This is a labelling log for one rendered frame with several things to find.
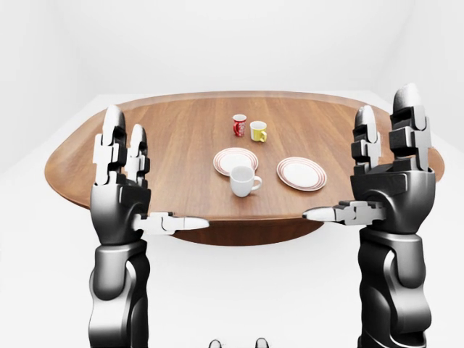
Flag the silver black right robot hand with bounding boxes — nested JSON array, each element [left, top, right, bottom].
[[302, 83, 436, 236]]

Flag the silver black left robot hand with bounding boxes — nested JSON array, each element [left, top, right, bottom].
[[89, 104, 210, 247]]

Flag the red-ringed white plate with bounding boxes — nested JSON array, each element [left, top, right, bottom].
[[276, 156, 328, 192], [212, 147, 260, 178]]

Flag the red patterned mug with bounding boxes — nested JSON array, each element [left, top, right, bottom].
[[232, 113, 248, 138]]

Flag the yellow and white mug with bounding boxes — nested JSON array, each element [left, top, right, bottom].
[[249, 120, 268, 144]]

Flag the round dark wooden table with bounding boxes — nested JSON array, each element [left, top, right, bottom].
[[43, 90, 444, 247]]

